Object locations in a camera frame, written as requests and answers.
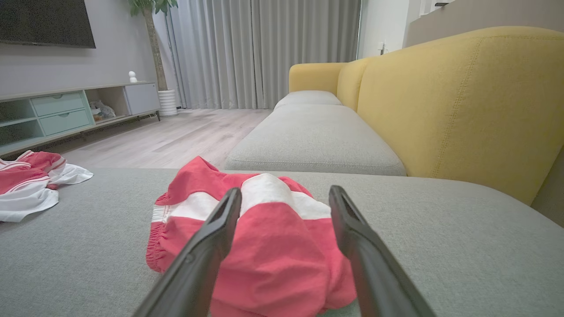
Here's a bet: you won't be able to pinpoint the tall indoor tree plant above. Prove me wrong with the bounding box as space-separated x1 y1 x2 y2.
128 0 178 92

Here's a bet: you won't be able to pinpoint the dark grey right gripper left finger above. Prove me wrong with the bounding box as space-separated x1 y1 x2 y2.
132 188 242 317

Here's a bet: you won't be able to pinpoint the red shorts with white stripe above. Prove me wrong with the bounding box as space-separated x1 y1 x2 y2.
146 156 357 317

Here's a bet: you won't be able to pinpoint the red and white basketball jersey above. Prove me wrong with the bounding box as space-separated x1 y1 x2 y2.
0 150 94 223

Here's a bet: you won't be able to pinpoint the grey plush toy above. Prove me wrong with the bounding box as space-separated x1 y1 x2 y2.
89 100 116 120

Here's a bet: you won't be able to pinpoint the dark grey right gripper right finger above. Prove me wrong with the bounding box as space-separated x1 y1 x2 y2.
329 185 437 317

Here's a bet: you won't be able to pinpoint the black flat television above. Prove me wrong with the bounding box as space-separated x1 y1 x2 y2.
0 0 96 49

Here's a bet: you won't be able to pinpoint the yellow sofa backrest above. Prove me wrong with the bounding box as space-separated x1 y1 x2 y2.
289 26 564 206

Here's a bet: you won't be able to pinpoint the wide grey sofa seat cushion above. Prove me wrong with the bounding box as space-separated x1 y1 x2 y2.
225 104 407 177

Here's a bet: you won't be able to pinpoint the low grey and green cabinet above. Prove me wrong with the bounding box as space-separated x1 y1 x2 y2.
0 82 161 157

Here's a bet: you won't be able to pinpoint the small grey sofa seat cushion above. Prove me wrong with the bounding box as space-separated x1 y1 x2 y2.
274 90 343 111

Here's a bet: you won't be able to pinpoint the white ribbed planter pot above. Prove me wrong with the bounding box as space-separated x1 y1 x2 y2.
157 90 178 117

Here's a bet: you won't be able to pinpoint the grey pleated curtain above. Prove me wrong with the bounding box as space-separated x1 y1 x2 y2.
165 0 362 110

